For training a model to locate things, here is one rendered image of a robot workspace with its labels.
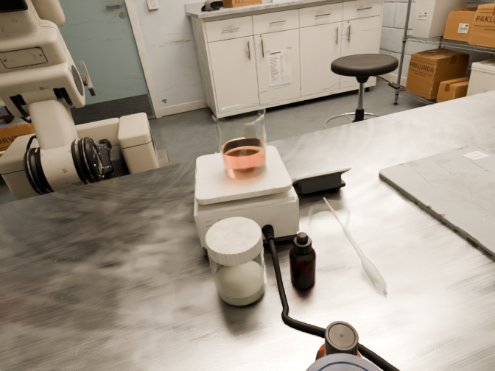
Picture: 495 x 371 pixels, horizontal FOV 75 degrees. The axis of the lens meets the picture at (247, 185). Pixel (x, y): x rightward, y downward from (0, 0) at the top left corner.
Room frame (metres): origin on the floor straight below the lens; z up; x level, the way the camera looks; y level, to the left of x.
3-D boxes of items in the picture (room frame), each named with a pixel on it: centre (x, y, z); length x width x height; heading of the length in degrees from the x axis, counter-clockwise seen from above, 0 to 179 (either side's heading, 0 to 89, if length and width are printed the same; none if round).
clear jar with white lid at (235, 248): (0.26, 0.02, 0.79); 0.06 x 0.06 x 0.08
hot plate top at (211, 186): (0.38, 0.01, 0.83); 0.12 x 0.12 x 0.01; 3
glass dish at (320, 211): (0.35, -0.11, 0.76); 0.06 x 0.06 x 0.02
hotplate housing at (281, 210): (0.41, 0.01, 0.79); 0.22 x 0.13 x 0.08; 3
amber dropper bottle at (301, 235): (0.26, -0.05, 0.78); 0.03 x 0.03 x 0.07
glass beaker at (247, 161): (0.37, 0.00, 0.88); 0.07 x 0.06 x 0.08; 19
